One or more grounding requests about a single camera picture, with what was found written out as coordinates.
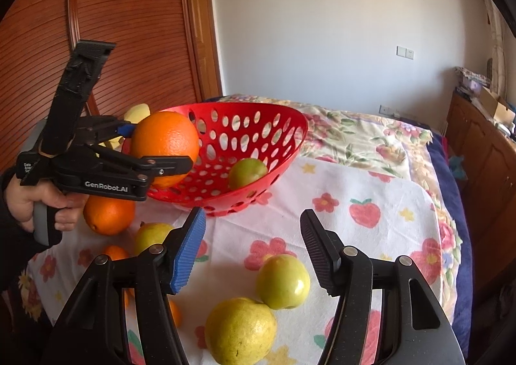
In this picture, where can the large yellow pear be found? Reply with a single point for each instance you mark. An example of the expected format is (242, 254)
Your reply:
(240, 330)

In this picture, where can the person's left hand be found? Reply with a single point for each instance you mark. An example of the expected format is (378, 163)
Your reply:
(24, 199)

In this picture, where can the yellow plush toy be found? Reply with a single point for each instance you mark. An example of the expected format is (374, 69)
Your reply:
(137, 113)

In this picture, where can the small orange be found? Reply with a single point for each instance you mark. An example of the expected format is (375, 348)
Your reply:
(175, 314)
(115, 253)

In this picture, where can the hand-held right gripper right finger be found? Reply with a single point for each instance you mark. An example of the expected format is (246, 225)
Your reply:
(318, 252)

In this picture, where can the small yellow-green pear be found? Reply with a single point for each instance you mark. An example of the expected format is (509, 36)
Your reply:
(151, 238)

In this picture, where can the white fruit print towel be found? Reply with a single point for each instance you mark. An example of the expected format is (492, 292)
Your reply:
(363, 187)

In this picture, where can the light curtain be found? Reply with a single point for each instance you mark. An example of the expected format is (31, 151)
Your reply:
(498, 50)

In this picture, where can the cardboard box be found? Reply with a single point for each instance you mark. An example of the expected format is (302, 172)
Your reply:
(490, 100)

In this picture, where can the brown wooden cabinet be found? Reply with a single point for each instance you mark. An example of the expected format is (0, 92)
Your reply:
(487, 163)

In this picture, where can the brown wooden wardrobe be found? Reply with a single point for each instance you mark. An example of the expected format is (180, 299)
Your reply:
(133, 26)

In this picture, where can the white wall socket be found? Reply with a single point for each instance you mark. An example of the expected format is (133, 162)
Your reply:
(386, 109)

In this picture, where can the floral cloth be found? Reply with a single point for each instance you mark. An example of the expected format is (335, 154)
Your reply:
(471, 74)

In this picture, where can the purple box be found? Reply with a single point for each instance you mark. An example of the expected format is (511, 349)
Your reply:
(471, 86)

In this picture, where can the floral blanket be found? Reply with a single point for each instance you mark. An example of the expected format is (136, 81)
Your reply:
(363, 135)

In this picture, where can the green apple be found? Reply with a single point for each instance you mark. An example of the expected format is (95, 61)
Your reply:
(246, 173)
(283, 281)

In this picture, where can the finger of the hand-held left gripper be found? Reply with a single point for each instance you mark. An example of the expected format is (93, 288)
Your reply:
(169, 165)
(125, 130)

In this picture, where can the white wall switch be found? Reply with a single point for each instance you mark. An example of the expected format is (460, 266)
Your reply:
(405, 52)

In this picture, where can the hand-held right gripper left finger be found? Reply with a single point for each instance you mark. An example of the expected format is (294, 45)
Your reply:
(187, 256)

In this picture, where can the dark blue blanket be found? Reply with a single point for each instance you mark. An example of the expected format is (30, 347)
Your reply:
(447, 203)

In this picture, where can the teal cloth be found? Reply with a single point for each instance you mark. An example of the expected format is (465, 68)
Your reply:
(457, 166)

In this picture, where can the large orange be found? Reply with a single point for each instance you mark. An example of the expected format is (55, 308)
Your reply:
(165, 135)

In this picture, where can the medium orange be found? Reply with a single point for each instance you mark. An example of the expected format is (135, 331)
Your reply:
(107, 217)

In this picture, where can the red perforated plastic basket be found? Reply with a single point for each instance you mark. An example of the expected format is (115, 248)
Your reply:
(189, 195)

